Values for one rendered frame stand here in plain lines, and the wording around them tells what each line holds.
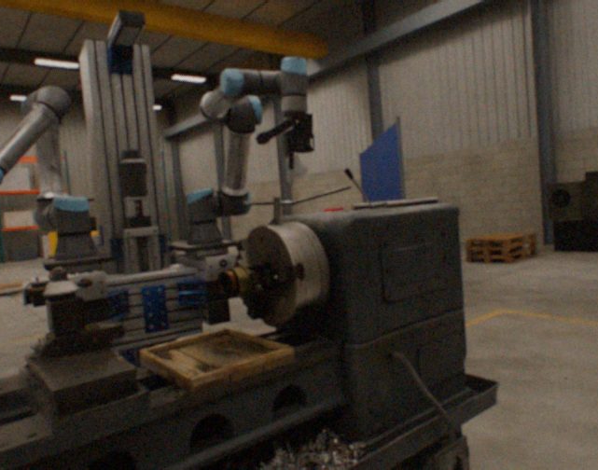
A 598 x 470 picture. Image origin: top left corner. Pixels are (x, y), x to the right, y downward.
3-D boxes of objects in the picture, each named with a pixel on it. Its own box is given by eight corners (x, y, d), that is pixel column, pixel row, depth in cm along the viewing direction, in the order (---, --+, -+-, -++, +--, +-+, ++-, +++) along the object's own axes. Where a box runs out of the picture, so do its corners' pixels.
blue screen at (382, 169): (349, 261, 1026) (340, 154, 1014) (385, 258, 1027) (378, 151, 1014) (381, 297, 615) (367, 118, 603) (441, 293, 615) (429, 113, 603)
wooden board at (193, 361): (230, 338, 156) (229, 326, 155) (295, 361, 127) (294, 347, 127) (140, 363, 137) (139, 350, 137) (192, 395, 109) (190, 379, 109)
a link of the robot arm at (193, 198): (186, 221, 202) (183, 190, 201) (216, 218, 207) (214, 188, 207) (191, 221, 191) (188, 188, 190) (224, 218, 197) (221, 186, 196)
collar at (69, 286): (75, 288, 121) (74, 277, 121) (82, 291, 115) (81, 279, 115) (40, 294, 116) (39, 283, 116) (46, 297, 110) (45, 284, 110)
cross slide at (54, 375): (89, 350, 134) (88, 334, 133) (139, 388, 100) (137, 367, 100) (21, 366, 123) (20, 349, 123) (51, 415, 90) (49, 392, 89)
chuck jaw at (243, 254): (267, 270, 148) (252, 241, 153) (272, 262, 145) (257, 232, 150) (236, 276, 141) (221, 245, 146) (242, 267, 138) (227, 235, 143)
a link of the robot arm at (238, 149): (211, 208, 209) (220, 89, 179) (243, 206, 215) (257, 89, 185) (218, 224, 200) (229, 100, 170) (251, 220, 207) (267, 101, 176)
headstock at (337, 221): (378, 294, 210) (371, 207, 208) (472, 306, 173) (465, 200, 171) (268, 322, 174) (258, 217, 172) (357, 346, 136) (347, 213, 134)
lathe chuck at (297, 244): (263, 308, 163) (261, 218, 158) (321, 333, 139) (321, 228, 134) (241, 312, 158) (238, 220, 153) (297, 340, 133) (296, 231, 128)
